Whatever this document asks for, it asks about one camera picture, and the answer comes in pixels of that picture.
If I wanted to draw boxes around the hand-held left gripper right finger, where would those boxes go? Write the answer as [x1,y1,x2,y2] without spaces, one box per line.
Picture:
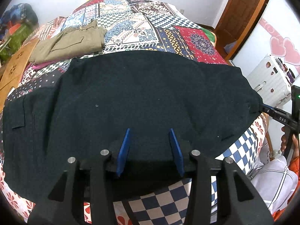
[169,128,275,225]

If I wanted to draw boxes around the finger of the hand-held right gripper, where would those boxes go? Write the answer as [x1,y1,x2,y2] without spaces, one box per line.
[259,103,293,126]

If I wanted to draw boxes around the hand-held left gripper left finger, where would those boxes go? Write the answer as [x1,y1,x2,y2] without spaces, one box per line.
[28,128,132,225]

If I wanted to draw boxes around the black pants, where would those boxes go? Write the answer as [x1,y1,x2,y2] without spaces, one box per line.
[2,50,264,199]

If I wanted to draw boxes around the folded khaki pants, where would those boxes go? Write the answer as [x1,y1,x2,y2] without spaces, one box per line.
[28,20,108,64]

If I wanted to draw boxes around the person's right hand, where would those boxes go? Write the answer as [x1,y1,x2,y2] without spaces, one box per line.
[280,126,288,152]

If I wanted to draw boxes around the white suitcase with stickers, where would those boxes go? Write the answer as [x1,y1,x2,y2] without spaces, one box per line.
[246,54,299,107]

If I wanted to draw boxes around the pink heart sticker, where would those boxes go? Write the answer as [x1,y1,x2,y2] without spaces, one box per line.
[259,17,300,71]

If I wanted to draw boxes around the wooden door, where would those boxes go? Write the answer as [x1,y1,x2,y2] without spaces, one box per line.
[214,0,270,59]

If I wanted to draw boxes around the patchwork printed blanket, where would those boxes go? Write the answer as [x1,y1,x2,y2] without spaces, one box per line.
[0,0,268,225]

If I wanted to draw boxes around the green patterned bag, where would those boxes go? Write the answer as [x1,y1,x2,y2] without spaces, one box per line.
[0,25,36,63]

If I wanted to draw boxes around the wooden bed frame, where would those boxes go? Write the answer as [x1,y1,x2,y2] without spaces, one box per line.
[265,131,274,155]

